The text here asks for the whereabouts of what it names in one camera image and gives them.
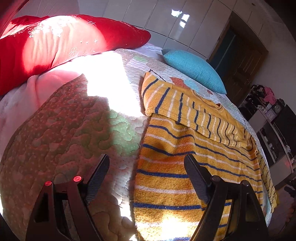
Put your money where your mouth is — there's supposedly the yellow striped knit sweater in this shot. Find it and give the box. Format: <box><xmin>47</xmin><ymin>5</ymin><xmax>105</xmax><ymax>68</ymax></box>
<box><xmin>133</xmin><ymin>71</ymin><xmax>278</xmax><ymax>240</ymax></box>

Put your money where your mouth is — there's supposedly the cluttered shelf unit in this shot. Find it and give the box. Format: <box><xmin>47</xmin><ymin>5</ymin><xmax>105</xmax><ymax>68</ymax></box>
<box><xmin>239</xmin><ymin>84</ymin><xmax>295</xmax><ymax>190</ymax></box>

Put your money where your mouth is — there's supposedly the patchwork heart quilt bedspread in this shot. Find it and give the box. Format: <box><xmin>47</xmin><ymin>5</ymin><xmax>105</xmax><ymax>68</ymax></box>
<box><xmin>1</xmin><ymin>49</ymin><xmax>263</xmax><ymax>240</ymax></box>

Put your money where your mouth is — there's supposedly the pink fleece blanket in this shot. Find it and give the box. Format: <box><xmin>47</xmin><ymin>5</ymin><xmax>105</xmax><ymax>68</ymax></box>
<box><xmin>1</xmin><ymin>69</ymin><xmax>82</xmax><ymax>155</ymax></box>

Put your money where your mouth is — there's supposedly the turquoise knit cushion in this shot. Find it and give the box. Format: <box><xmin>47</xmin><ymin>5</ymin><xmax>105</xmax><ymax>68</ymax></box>
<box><xmin>162</xmin><ymin>49</ymin><xmax>227</xmax><ymax>94</ymax></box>

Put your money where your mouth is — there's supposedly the dark wooden door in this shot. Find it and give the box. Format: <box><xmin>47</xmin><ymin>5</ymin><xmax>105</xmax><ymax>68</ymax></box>
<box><xmin>207</xmin><ymin>12</ymin><xmax>268</xmax><ymax>106</ymax></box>

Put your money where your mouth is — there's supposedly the red plush pillow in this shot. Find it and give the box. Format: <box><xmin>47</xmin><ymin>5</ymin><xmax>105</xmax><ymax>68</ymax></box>
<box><xmin>1</xmin><ymin>15</ymin><xmax>151</xmax><ymax>95</ymax></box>

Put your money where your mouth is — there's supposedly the white glossy wardrobe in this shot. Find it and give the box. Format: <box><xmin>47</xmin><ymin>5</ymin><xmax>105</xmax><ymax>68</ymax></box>
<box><xmin>78</xmin><ymin>1</ymin><xmax>271</xmax><ymax>59</ymax></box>

